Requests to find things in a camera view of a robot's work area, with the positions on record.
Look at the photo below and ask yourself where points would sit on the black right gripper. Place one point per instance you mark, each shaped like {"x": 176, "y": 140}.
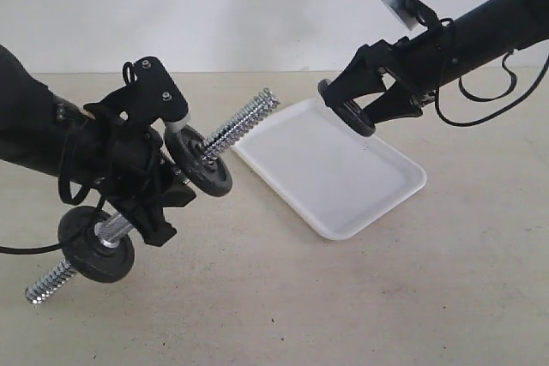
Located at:
{"x": 416, "y": 65}

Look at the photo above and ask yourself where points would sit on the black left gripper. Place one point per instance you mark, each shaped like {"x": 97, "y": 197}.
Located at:
{"x": 114, "y": 150}

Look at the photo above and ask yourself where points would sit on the chrome dumbbell bar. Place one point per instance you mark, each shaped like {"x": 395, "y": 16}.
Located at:
{"x": 227, "y": 135}

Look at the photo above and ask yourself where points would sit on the black far-end weight plate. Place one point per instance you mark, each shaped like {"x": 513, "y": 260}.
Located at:
{"x": 185, "y": 147}

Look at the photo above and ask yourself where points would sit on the black near-end weight plate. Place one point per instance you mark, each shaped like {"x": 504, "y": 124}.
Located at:
{"x": 96, "y": 244}

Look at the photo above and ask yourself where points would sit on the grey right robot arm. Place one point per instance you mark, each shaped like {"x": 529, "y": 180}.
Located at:
{"x": 385, "y": 82}

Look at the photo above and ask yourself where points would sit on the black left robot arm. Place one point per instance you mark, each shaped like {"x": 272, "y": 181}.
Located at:
{"x": 34, "y": 120}

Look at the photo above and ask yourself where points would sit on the white plastic tray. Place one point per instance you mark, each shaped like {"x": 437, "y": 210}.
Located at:
{"x": 338, "y": 182}

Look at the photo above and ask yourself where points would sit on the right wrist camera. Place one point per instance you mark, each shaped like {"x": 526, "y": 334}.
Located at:
{"x": 404, "y": 12}

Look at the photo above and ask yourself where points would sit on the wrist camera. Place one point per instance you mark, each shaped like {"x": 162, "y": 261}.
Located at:
{"x": 152, "y": 94}
{"x": 404, "y": 12}

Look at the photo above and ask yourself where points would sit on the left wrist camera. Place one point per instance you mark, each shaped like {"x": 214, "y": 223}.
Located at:
{"x": 152, "y": 94}

